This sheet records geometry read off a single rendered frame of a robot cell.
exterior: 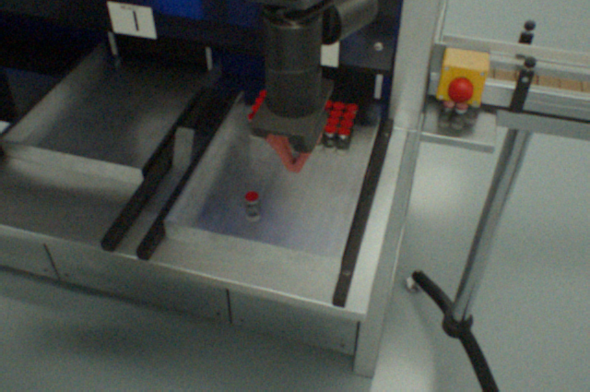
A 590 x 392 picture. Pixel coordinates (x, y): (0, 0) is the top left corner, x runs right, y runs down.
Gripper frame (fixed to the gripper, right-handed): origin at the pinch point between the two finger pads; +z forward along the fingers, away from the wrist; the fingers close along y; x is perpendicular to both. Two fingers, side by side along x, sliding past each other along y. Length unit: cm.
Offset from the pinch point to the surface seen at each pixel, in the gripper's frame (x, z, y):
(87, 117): 46, 20, 23
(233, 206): 12.6, 20.0, 9.2
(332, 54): 4.0, 7.4, 35.8
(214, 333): 36, 109, 36
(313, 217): 0.1, 20.1, 10.5
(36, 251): 89, 87, 34
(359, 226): -7.2, 18.3, 9.1
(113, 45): 52, 18, 43
